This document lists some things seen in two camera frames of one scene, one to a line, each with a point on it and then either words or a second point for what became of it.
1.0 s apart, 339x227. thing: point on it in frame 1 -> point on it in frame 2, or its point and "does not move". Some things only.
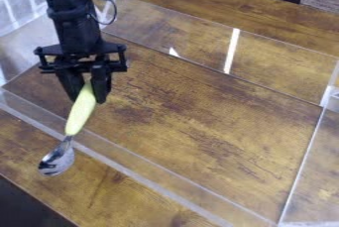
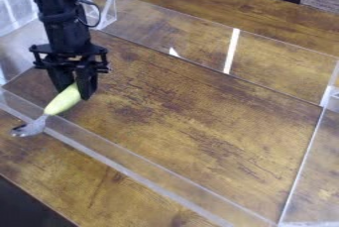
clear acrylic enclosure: (217, 135) does not move
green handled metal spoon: (57, 161) -> (65, 98)
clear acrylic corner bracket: (106, 15) does not move
